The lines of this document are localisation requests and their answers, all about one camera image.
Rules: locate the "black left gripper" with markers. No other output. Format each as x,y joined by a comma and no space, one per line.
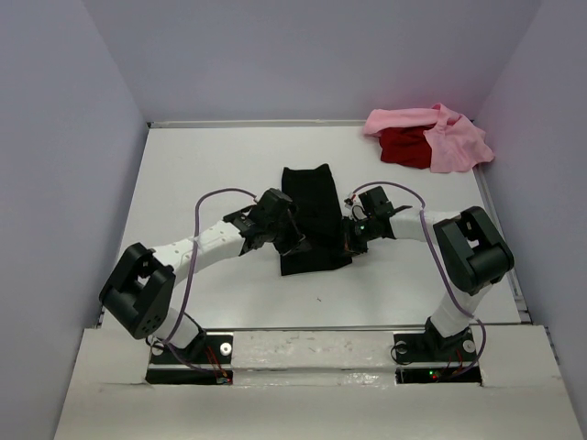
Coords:
294,237

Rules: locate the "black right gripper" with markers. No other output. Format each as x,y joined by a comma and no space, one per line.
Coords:
350,245

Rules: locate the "black t-shirt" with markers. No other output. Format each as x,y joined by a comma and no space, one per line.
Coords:
319,218

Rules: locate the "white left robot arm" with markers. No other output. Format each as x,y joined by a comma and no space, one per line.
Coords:
138,292

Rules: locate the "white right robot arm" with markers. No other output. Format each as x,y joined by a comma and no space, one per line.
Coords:
470,254

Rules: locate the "red t-shirt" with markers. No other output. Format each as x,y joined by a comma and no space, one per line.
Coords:
406,146

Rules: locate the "pink t-shirt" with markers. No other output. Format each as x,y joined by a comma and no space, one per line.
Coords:
457,144

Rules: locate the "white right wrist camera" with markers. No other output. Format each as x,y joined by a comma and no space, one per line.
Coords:
353,205

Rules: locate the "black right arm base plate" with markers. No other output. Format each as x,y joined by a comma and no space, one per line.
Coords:
435,362

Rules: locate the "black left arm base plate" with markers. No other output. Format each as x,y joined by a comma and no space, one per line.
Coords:
209,367

